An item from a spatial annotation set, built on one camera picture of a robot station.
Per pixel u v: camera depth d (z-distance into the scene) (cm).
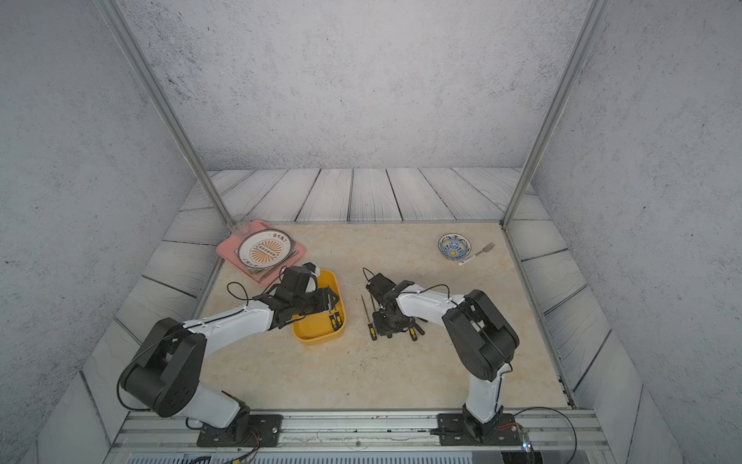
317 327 91
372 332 90
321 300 81
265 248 111
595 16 70
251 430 72
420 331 91
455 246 111
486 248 112
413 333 89
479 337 48
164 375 44
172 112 89
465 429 65
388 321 78
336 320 92
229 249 112
